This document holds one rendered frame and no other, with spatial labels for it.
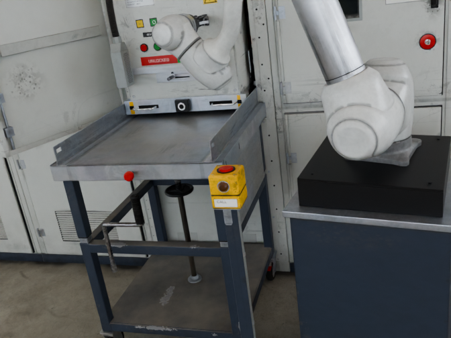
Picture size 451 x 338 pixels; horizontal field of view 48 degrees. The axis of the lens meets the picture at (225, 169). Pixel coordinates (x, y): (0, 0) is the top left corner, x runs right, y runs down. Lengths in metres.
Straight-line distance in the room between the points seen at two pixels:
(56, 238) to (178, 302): 1.02
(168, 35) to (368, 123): 0.70
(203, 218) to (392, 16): 1.23
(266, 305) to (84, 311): 0.86
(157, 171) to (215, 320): 0.66
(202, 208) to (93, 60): 0.84
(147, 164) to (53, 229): 1.33
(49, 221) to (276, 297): 1.28
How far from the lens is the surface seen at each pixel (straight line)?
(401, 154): 1.48
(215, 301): 2.08
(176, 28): 1.61
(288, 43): 2.08
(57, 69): 2.20
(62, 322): 2.52
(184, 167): 1.59
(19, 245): 3.08
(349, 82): 1.24
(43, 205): 2.84
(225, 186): 1.30
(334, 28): 1.24
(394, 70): 1.42
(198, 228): 2.50
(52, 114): 2.19
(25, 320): 2.62
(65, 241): 2.88
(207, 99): 2.08
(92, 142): 1.98
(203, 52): 1.61
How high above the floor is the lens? 1.39
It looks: 21 degrees down
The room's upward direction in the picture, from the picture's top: 8 degrees counter-clockwise
